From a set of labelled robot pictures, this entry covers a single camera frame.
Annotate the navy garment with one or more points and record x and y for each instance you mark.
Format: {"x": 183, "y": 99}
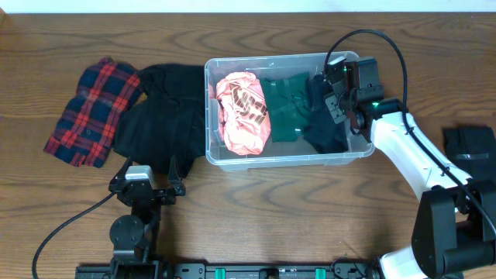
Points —
{"x": 321, "y": 132}

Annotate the large black folded garment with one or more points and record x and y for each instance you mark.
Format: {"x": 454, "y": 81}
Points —
{"x": 169, "y": 123}

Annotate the black taped folded garment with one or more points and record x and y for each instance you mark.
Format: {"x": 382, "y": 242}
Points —
{"x": 472, "y": 149}

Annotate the dark green garment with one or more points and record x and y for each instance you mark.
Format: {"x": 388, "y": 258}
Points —
{"x": 288, "y": 106}

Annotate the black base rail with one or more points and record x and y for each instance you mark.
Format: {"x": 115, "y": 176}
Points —
{"x": 337, "y": 270}

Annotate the pink folded garment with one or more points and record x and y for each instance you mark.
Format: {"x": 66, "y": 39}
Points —
{"x": 244, "y": 121}

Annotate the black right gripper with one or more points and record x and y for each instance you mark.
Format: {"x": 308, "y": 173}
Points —
{"x": 332, "y": 101}

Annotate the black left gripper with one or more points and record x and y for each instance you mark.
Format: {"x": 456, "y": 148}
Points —
{"x": 177, "y": 191}

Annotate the clear plastic storage bin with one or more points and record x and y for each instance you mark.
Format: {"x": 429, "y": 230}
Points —
{"x": 282, "y": 154}

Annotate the red navy plaid shirt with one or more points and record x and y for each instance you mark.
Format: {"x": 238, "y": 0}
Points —
{"x": 85, "y": 132}

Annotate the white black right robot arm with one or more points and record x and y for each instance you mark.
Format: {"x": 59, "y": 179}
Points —
{"x": 454, "y": 229}

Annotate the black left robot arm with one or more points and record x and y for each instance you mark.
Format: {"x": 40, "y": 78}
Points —
{"x": 135, "y": 236}

